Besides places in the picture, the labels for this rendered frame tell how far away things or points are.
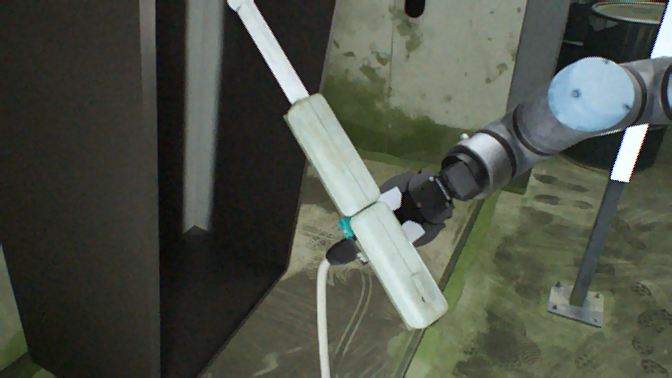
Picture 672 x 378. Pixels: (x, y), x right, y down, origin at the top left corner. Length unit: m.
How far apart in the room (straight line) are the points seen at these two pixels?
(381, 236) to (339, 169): 0.09
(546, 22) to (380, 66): 0.87
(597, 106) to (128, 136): 0.59
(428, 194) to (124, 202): 0.43
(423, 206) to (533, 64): 2.09
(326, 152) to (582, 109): 0.31
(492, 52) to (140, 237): 2.21
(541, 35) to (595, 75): 1.97
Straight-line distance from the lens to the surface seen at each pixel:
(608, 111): 0.70
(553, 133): 0.72
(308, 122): 0.61
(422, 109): 2.91
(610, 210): 2.05
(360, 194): 0.60
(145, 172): 0.72
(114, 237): 0.85
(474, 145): 0.74
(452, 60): 2.78
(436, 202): 0.68
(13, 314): 1.99
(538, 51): 2.70
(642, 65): 0.81
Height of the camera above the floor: 1.46
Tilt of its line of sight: 31 degrees down
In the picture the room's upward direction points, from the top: straight up
